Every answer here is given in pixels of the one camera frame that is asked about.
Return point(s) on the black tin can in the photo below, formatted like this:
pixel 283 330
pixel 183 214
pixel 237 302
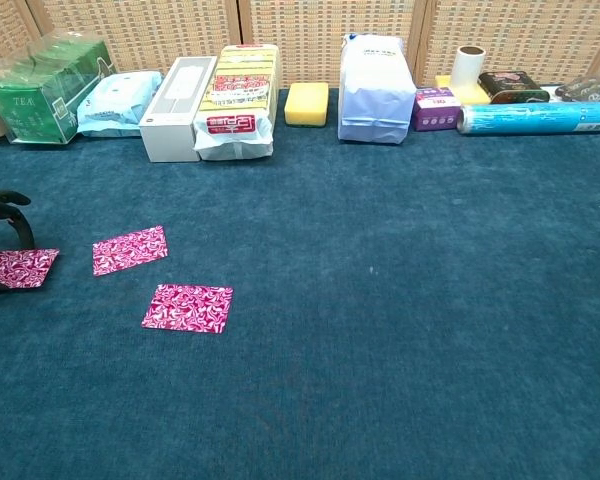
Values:
pixel 512 87

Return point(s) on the pink patterned packet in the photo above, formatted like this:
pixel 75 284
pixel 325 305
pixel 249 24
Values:
pixel 15 267
pixel 130 250
pixel 187 307

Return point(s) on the woven bamboo folding screen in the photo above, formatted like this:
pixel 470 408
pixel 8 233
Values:
pixel 320 30

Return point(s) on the white paper roll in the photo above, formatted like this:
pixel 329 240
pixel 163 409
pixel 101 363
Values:
pixel 467 67

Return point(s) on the yellow sponge multipack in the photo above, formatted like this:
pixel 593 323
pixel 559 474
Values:
pixel 237 100

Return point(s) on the light blue wet wipes pack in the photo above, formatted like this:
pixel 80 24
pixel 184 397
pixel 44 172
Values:
pixel 115 105

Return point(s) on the small purple box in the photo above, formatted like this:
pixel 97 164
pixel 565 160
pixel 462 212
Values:
pixel 435 110

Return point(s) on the clear box green tea bags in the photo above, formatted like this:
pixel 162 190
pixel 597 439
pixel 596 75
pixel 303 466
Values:
pixel 35 100

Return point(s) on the plain yellow sponge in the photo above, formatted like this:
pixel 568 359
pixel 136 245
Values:
pixel 306 105

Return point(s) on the white paper bag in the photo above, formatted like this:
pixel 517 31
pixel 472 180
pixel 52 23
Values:
pixel 375 95

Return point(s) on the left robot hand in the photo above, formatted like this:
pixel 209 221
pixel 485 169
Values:
pixel 10 198

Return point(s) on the blue felt table mat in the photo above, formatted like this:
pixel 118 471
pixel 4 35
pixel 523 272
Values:
pixel 380 350

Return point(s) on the blue cling film roll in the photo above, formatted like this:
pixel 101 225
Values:
pixel 535 120

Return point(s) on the white power strip box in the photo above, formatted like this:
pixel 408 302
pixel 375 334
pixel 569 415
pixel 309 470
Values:
pixel 172 120

